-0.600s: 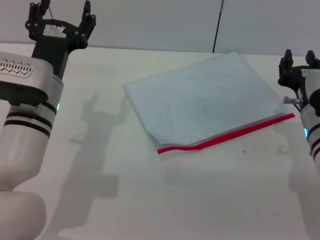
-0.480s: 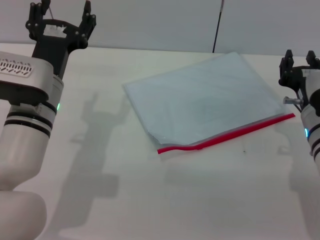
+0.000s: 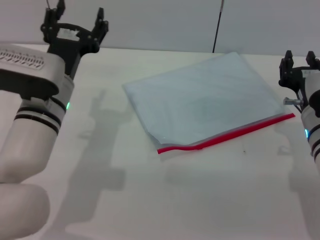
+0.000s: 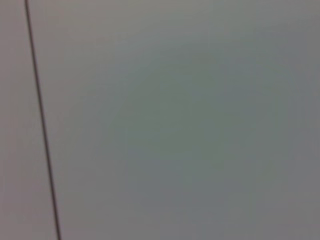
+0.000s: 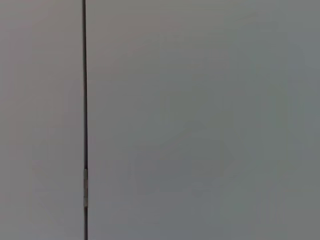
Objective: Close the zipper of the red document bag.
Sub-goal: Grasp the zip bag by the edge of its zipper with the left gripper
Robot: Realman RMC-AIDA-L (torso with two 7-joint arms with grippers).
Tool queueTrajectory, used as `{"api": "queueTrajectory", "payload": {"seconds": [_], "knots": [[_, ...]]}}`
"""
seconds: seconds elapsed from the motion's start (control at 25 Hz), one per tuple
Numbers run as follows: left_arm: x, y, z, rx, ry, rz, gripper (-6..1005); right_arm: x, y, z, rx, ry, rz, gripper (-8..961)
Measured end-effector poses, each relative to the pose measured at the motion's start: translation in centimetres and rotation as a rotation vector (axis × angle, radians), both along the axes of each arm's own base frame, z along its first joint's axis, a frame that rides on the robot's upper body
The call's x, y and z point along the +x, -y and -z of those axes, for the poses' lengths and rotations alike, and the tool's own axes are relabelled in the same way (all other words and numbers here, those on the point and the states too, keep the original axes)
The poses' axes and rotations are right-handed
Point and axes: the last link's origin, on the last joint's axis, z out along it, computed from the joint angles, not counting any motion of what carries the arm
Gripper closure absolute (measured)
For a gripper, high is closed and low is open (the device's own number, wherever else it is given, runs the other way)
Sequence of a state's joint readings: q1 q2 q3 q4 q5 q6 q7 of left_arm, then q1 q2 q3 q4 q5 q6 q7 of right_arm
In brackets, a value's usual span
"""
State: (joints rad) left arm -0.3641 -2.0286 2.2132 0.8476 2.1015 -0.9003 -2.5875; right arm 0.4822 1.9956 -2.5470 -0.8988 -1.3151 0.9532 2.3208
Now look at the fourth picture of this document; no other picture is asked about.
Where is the thin dark wall joint strip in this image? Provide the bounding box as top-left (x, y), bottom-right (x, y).
top-left (23, 0), bottom-right (63, 240)

